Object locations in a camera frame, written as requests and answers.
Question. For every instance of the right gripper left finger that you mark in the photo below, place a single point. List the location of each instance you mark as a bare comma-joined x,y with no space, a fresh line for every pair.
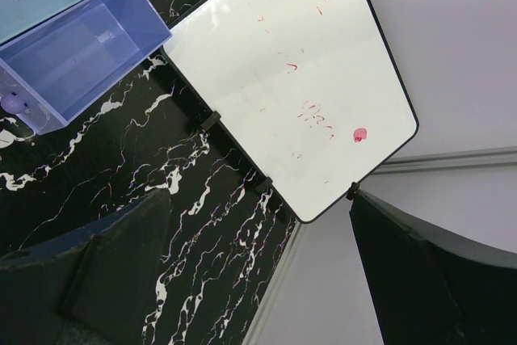
98,278

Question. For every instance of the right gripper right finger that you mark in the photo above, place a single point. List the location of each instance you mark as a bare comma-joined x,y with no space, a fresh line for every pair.
430,285

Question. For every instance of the purple plastic drawer box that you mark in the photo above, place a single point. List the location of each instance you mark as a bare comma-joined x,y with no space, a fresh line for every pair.
55,71

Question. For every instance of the white whiteboard black frame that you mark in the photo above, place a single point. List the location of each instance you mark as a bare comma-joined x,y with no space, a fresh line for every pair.
291,80

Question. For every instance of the pink magnet on whiteboard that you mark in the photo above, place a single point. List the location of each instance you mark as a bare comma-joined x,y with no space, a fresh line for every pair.
360,134

